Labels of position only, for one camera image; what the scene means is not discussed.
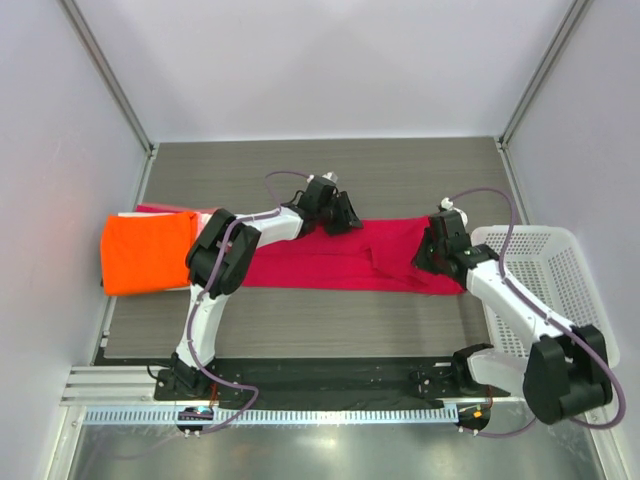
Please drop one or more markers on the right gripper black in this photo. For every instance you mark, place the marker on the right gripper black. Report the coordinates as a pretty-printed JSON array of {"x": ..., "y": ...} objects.
[{"x": 420, "y": 260}]

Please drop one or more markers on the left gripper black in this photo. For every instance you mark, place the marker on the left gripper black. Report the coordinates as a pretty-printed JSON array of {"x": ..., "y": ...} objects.
[{"x": 347, "y": 219}]

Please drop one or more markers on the magenta red t shirt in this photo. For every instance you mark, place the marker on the magenta red t shirt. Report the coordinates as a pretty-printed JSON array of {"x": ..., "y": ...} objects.
[{"x": 376, "y": 258}]

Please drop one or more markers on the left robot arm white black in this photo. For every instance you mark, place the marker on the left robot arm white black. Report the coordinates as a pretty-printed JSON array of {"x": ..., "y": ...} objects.
[{"x": 218, "y": 262}]

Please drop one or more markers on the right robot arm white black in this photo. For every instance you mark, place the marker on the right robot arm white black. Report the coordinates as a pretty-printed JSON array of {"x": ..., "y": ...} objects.
[{"x": 567, "y": 371}]

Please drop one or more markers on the white plastic perforated basket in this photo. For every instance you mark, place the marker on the white plastic perforated basket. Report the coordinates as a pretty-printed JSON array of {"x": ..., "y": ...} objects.
[{"x": 549, "y": 263}]

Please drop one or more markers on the white folded t shirt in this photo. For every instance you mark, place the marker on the white folded t shirt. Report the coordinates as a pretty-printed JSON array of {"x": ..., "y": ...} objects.
[{"x": 157, "y": 244}]

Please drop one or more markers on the light pink folded t shirt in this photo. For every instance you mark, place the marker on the light pink folded t shirt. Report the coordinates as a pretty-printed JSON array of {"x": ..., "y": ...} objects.
[{"x": 200, "y": 221}]

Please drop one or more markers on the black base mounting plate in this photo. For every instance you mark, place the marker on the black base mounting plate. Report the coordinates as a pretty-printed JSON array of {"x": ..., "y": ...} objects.
[{"x": 350, "y": 384}]

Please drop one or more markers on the magenta folded t shirt bottom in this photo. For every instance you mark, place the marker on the magenta folded t shirt bottom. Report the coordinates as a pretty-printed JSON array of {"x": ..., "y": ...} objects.
[{"x": 165, "y": 208}]

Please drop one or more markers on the orange folded t shirt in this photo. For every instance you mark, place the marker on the orange folded t shirt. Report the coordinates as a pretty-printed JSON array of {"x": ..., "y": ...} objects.
[{"x": 116, "y": 266}]

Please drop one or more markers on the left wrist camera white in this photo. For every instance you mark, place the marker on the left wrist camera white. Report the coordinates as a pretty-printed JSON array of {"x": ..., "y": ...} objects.
[{"x": 328, "y": 179}]

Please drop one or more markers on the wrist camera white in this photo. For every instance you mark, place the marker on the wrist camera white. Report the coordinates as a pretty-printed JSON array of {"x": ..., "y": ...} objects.
[
  {"x": 328, "y": 179},
  {"x": 447, "y": 204}
]

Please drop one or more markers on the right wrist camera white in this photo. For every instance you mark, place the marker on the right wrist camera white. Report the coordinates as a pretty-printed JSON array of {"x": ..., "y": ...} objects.
[{"x": 447, "y": 204}]

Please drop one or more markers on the left aluminium frame post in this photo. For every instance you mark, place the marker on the left aluminium frame post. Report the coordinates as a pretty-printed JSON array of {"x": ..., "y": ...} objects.
[{"x": 90, "y": 44}]

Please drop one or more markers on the aluminium frame post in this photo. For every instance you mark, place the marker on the aluminium frame post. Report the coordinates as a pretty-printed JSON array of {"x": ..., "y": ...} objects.
[
  {"x": 560, "y": 39},
  {"x": 90, "y": 44}
]

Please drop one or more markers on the right aluminium frame post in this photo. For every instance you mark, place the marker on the right aluminium frame post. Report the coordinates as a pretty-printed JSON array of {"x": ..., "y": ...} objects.
[{"x": 560, "y": 39}]

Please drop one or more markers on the perforated metal cable rail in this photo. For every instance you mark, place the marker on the perforated metal cable rail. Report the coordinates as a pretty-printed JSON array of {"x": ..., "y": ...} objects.
[{"x": 194, "y": 416}]

